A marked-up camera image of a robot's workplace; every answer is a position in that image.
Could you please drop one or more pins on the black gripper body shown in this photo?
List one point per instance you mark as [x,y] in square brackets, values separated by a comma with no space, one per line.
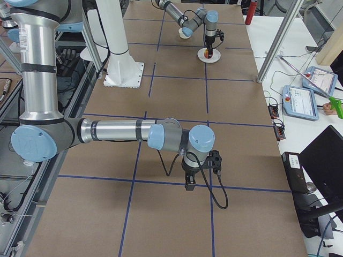
[209,42]
[188,170]

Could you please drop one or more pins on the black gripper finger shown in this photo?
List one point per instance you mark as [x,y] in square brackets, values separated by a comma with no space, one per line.
[209,52]
[190,182]

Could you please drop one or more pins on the red apple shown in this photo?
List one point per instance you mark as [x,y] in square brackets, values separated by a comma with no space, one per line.
[205,54]

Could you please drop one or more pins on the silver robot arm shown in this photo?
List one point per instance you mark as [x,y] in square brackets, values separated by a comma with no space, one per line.
[189,21]
[44,132]

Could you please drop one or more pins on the white plate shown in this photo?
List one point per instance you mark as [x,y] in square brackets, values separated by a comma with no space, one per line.
[215,57]

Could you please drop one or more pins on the white bowl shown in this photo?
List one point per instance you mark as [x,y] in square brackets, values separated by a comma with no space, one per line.
[182,35]

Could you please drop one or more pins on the person's hand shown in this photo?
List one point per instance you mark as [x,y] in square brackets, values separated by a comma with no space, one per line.
[328,109]

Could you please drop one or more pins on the red bottle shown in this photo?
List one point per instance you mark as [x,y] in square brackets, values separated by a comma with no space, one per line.
[251,12]

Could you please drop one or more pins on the upper orange circuit board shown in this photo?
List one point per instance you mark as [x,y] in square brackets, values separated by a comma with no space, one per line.
[273,110]

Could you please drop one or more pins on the orange circuit board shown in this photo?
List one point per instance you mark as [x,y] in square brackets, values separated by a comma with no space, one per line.
[273,110]
[279,130]

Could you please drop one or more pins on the lower orange circuit board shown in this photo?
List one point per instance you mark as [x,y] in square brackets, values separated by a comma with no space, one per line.
[279,130]

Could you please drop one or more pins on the near teach pendant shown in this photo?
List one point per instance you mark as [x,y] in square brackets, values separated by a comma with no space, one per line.
[299,102]

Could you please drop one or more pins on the teach pendant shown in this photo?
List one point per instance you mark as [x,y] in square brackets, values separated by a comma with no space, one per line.
[324,79]
[299,102]

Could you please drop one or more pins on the black computer box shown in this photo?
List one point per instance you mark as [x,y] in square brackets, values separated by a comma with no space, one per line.
[294,172]

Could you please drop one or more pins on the far teach pendant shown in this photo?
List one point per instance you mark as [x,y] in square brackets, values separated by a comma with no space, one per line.
[324,79]

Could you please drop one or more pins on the black monitor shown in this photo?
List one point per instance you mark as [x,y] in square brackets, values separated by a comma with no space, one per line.
[322,161]

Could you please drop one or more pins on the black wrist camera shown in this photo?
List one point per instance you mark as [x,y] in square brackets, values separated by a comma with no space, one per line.
[214,161]

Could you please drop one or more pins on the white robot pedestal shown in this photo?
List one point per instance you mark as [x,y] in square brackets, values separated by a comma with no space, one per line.
[122,70]

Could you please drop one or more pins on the aluminium frame post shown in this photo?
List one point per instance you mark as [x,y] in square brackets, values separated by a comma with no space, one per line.
[279,38]

